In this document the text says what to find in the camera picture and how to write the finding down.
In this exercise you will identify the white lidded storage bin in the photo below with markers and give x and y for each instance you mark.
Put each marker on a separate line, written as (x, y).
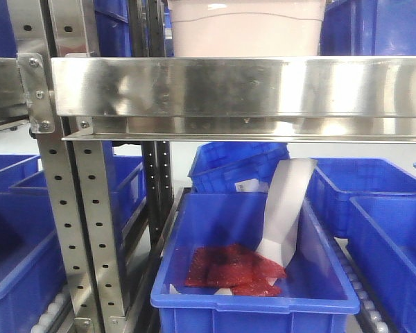
(251, 29)

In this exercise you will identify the tilted blue bin behind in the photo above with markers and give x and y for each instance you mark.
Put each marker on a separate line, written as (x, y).
(217, 166)

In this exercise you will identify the blue bin left rear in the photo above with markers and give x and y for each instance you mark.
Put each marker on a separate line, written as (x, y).
(130, 190)

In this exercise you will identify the blue bin right middle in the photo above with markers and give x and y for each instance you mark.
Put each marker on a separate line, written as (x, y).
(336, 180)

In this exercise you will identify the perforated steel shelf upright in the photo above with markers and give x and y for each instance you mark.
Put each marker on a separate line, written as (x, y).
(78, 174)

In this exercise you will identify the blue bin with red packets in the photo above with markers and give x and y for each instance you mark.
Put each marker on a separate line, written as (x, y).
(316, 295)

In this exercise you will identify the blue bin upper left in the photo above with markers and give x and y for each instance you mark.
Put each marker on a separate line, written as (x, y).
(113, 28)

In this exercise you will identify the blue bin right front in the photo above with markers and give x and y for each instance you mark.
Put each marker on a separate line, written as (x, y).
(382, 241)

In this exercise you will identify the blue bin upper right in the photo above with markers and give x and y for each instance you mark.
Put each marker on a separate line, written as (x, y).
(369, 28)

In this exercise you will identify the blue bin left front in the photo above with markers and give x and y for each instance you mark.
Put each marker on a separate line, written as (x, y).
(31, 267)

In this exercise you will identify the white paper label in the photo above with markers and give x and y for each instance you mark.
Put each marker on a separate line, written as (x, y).
(252, 185)

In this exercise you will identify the white plastic sheet piece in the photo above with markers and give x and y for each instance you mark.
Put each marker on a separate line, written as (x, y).
(283, 205)

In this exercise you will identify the red mesh packets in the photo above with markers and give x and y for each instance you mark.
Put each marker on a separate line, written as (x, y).
(236, 268)

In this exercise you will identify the dark perforated rear upright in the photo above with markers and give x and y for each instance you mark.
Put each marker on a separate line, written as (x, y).
(146, 20)

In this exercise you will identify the steel shelf front rail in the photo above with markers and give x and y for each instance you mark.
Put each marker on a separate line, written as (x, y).
(294, 99)

